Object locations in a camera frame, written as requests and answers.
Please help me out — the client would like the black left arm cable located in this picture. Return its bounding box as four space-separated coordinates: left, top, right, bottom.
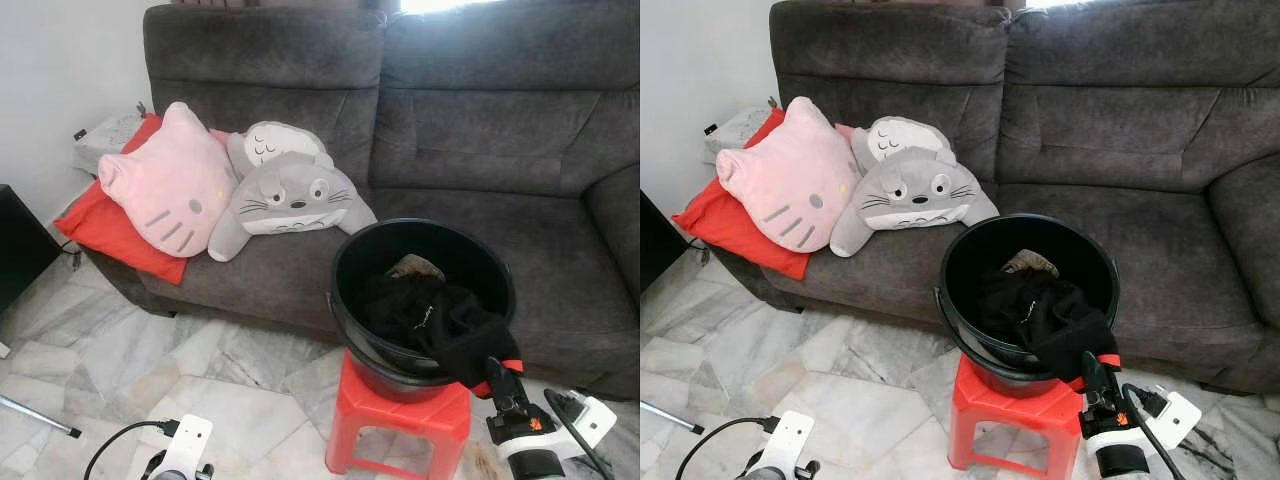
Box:
675 417 781 480
85 420 181 480

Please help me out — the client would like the sleeping Totoro plush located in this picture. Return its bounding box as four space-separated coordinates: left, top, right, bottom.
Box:
225 120 336 181
848 115 956 176

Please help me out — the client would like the silver pole black tip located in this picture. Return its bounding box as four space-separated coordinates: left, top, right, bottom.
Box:
0 393 83 439
640 400 707 437

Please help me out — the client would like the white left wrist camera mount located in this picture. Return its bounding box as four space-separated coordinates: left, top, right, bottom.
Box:
765 410 816 476
165 415 214 479

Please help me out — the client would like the pink cat face pillow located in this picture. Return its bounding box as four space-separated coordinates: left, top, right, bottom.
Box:
97 100 239 259
715 96 861 254

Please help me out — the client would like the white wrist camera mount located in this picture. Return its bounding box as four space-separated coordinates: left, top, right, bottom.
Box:
495 393 619 466
765 410 816 476
165 415 214 479
1085 390 1203 463

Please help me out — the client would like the red plastic stool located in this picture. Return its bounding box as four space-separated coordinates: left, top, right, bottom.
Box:
945 355 1091 479
325 350 473 480

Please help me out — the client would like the black plastic bucket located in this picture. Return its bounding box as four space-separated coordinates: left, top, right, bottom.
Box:
935 212 1121 399
326 217 518 404

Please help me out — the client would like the brown patterned cloth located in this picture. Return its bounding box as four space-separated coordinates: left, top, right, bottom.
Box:
385 253 446 286
1000 248 1061 281

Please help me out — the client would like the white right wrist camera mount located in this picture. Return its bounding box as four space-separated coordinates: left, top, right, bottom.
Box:
495 393 619 466
1085 390 1203 463

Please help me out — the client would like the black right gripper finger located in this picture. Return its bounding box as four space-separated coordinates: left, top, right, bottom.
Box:
1081 350 1122 406
487 357 529 410

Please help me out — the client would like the red cushion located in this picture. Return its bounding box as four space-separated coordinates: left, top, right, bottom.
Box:
672 107 851 281
53 112 233 286

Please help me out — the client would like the grey Totoro plush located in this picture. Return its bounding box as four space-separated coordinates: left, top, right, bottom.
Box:
830 145 1001 258
208 150 379 264

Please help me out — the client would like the black garment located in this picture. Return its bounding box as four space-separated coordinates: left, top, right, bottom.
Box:
975 268 1123 393
360 272 526 398

